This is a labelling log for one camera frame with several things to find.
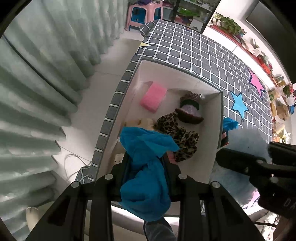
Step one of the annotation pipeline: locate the black frame shelf unit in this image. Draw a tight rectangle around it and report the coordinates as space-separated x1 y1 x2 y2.
162 0 220 33

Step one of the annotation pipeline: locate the leopard print cloth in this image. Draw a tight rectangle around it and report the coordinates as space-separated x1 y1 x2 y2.
154 112 200 163

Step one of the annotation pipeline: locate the person's leg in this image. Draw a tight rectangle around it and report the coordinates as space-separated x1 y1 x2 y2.
143 217 178 241

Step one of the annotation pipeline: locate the beige cloth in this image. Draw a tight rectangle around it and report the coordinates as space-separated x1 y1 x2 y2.
125 118 158 131

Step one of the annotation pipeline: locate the green potted plant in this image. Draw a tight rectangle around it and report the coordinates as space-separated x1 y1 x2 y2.
214 14 245 35

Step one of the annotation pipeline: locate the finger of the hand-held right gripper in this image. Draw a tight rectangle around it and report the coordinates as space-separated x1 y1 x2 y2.
268 141 296 165
216 148 269 174

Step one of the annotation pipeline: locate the purple brown knitted hat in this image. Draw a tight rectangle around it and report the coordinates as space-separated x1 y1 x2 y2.
175 92 204 124

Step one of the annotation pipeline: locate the pink sponge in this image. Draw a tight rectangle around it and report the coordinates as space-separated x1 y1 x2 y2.
140 83 168 113

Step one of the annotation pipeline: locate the white storage box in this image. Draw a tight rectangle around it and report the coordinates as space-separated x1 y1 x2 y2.
96 59 223 218

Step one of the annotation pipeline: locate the grey checked star blanket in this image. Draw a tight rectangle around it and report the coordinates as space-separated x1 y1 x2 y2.
76 20 273 186

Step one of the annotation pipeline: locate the red flower plant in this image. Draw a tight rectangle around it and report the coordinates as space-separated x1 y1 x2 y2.
282 83 296 98

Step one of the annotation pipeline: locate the white cable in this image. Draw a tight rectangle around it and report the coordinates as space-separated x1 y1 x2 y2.
63 153 93 181

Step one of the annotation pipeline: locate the light blue fluffy cloth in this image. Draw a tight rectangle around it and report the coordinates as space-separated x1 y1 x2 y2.
210 130 273 209

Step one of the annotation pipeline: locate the person's right forearm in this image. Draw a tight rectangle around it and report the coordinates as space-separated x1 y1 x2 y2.
272 214 296 241

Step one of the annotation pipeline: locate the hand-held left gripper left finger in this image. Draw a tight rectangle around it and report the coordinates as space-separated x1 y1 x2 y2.
25 152 130 241

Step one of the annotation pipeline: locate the pink plastic stool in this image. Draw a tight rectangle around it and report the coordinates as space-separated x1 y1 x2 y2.
125 2 163 32

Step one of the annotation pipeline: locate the pale green curtain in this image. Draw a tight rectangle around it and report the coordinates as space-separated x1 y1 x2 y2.
0 0 130 232

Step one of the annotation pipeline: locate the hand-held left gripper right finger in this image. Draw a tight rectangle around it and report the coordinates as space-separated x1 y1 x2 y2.
162 152 266 241

